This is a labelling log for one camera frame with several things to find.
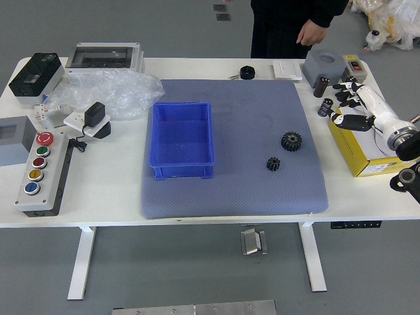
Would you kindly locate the grey metal plate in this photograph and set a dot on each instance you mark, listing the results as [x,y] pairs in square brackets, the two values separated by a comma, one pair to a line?
[197,309]

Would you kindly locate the brown cylindrical capacitor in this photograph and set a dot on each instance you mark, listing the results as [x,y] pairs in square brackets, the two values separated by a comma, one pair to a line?
[321,88]

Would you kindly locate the white wall switch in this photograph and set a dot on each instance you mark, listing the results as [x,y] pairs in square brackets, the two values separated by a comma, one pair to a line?
[288,70]

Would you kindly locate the person's left forearm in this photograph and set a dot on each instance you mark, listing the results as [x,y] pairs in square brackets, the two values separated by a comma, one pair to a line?
[328,13]

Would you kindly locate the yellow and white carton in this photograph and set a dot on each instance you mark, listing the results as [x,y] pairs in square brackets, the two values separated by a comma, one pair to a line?
[354,151]

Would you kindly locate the person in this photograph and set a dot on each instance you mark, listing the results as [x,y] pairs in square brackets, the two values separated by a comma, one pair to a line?
[279,26]

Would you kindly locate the white plastic bottle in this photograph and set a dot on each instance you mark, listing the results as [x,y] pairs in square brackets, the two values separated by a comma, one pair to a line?
[375,41]

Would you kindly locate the blue plastic box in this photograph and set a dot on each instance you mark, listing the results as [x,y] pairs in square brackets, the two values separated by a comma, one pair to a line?
[180,138]

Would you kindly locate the metal floor socket cover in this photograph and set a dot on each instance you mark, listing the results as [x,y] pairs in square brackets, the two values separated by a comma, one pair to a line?
[220,8]
[223,17]

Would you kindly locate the grey distribution box clear cover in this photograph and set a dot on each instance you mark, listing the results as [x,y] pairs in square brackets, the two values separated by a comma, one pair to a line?
[101,55]

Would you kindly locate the grey red-black switch box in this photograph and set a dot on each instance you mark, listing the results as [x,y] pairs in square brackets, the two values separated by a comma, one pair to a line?
[356,65]

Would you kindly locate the big black gear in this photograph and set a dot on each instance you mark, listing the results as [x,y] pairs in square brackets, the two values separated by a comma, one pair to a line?
[288,144]

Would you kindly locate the white table leg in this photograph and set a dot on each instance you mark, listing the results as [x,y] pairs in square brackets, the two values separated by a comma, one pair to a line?
[80,262]
[313,259]

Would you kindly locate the blue-grey foam mat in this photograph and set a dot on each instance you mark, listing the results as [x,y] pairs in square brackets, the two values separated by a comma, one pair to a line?
[246,190]

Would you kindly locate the clear plastic bag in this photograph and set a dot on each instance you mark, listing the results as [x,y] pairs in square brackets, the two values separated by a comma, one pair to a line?
[121,92]

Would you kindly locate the grey five-button control box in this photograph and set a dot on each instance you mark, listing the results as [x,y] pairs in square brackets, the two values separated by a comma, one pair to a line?
[33,201]

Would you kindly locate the metal bracket on floor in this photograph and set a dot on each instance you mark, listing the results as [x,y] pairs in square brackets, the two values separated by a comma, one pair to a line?
[251,241]

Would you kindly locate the person's left hand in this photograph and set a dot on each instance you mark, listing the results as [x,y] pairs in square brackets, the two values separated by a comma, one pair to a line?
[311,33]

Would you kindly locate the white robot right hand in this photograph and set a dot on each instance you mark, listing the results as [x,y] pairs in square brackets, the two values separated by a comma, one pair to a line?
[377,105]

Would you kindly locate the small black gear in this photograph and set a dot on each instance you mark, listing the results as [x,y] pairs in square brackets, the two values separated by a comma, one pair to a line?
[273,163]

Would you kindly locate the grey block with round hole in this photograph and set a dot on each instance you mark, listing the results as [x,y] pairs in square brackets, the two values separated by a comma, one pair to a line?
[320,70]

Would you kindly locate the black table control panel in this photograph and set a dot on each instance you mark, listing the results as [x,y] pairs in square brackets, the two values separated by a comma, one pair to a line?
[356,225]

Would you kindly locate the small white terminal connector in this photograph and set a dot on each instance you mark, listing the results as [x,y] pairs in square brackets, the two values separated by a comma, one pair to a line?
[42,111]

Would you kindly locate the heap of white plastic bags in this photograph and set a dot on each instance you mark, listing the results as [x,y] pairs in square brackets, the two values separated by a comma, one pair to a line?
[400,19]

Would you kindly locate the black enclosure with white base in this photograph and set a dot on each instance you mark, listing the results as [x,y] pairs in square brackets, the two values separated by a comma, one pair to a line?
[33,75]

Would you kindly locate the grey box with window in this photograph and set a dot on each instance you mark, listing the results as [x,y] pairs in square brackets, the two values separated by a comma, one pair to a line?
[13,151]

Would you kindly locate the black power adapter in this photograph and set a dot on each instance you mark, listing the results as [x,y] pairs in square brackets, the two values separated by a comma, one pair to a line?
[94,113]

